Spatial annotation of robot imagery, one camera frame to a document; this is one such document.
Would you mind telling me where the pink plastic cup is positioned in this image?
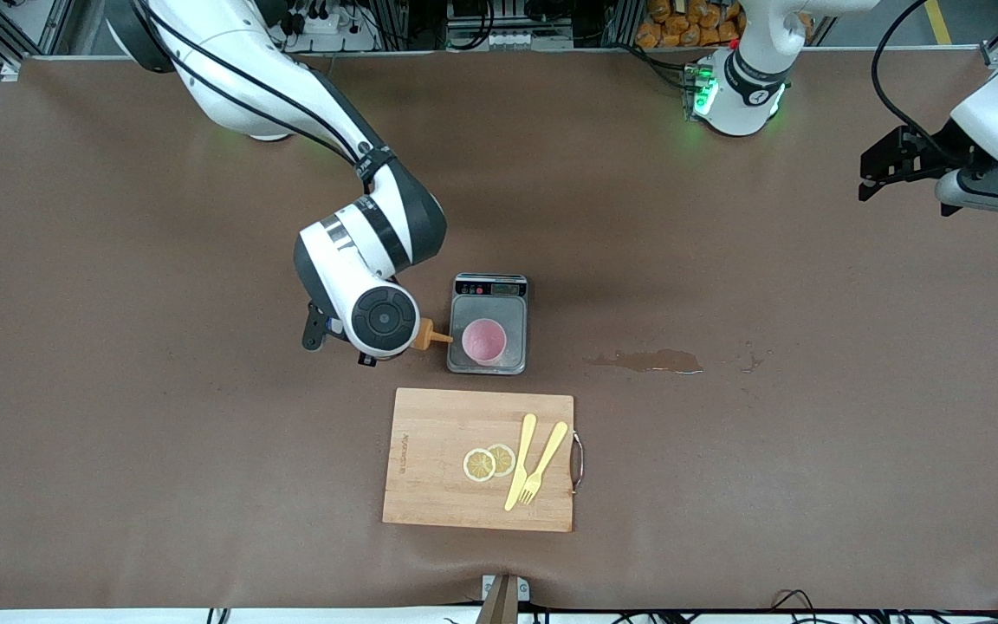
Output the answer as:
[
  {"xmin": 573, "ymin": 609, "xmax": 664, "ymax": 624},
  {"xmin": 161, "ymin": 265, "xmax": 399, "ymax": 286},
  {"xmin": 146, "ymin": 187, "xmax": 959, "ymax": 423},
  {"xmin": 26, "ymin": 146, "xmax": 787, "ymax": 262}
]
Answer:
[{"xmin": 461, "ymin": 317, "xmax": 508, "ymax": 365}]

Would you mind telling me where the translucent sauce bottle orange cap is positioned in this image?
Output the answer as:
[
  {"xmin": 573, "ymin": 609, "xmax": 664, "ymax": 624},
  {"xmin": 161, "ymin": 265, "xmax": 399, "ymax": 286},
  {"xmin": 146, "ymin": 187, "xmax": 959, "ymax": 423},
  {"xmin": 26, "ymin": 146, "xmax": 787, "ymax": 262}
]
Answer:
[{"xmin": 411, "ymin": 318, "xmax": 453, "ymax": 353}]

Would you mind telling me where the orange snack packets pile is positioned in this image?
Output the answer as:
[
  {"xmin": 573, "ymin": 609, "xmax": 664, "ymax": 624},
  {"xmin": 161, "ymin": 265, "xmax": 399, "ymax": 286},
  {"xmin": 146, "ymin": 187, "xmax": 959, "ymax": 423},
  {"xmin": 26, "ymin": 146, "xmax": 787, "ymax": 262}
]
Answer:
[{"xmin": 635, "ymin": 0, "xmax": 747, "ymax": 49}]

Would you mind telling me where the spilled brown liquid puddle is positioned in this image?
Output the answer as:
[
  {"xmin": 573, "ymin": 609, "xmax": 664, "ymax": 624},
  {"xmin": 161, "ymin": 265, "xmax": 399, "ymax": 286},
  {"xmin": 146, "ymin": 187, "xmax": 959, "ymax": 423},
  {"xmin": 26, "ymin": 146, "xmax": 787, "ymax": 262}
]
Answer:
[{"xmin": 586, "ymin": 348, "xmax": 706, "ymax": 376}]

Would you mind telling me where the white connector strip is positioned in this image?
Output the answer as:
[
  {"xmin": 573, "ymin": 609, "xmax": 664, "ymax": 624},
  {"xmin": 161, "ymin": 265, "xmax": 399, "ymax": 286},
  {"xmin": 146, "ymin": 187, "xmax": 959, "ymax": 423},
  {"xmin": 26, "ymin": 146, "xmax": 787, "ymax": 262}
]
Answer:
[{"xmin": 447, "ymin": 26, "xmax": 574, "ymax": 51}]

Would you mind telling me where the yellow plastic fork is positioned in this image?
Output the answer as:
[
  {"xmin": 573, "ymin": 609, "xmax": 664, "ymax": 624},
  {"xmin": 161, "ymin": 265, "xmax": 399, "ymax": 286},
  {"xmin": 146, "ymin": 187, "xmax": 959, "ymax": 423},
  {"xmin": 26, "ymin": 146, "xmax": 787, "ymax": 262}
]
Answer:
[{"xmin": 518, "ymin": 420, "xmax": 570, "ymax": 506}]

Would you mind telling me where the silver digital kitchen scale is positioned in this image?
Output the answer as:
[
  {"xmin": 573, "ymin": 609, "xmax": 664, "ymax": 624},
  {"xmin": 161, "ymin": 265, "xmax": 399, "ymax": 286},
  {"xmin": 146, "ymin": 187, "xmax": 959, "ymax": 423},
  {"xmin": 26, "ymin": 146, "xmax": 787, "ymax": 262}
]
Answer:
[{"xmin": 445, "ymin": 272, "xmax": 530, "ymax": 376}]

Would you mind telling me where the yellow plastic knife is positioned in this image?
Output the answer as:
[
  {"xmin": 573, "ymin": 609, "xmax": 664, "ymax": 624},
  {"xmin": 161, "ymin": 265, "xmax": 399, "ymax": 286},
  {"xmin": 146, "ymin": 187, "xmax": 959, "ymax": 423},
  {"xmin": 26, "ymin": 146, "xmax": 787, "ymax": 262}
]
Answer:
[{"xmin": 503, "ymin": 413, "xmax": 539, "ymax": 512}]

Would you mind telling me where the lemon slice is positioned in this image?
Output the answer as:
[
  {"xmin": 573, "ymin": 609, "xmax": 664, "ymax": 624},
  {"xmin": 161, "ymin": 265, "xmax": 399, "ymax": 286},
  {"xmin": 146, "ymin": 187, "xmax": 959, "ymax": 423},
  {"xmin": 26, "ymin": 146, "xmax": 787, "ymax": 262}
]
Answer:
[{"xmin": 462, "ymin": 448, "xmax": 497, "ymax": 484}]

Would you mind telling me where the white power strip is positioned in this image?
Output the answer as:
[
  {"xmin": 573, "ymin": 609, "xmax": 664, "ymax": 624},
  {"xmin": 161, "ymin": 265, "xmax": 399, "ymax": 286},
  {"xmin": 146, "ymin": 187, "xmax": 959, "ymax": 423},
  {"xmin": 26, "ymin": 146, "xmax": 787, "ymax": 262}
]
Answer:
[{"xmin": 278, "ymin": 0, "xmax": 379, "ymax": 51}]

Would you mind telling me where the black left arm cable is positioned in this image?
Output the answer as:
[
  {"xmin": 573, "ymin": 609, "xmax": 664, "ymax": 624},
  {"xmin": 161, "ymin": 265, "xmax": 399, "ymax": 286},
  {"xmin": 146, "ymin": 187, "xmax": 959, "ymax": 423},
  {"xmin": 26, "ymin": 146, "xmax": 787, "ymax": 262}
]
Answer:
[{"xmin": 870, "ymin": 0, "xmax": 942, "ymax": 144}]

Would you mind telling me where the wooden cutting board metal handle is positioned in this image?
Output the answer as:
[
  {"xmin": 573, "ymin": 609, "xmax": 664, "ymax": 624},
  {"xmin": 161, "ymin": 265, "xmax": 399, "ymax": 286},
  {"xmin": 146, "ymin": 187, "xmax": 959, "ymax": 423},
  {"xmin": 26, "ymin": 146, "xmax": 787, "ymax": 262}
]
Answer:
[{"xmin": 381, "ymin": 387, "xmax": 586, "ymax": 534}]

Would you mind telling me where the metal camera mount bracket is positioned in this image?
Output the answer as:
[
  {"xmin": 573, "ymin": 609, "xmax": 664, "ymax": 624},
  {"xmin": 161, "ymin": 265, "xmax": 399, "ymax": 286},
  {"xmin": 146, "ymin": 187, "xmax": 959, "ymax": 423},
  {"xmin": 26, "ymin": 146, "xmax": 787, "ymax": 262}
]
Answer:
[{"xmin": 481, "ymin": 574, "xmax": 531, "ymax": 624}]

